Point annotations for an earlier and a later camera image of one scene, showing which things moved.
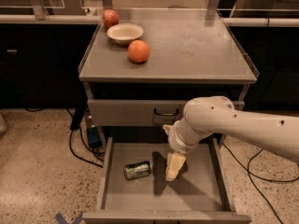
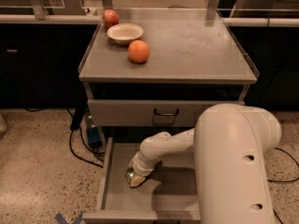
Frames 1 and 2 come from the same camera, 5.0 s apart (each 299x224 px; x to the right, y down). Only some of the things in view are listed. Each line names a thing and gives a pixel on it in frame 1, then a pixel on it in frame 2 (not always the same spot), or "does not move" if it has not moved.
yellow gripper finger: [168, 129] -> [132, 164]
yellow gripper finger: [173, 164] -> [135, 181]
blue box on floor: [94, 139] does not move
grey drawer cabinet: [138, 77] does not move
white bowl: [124, 34] does not move
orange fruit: [138, 50] does not move
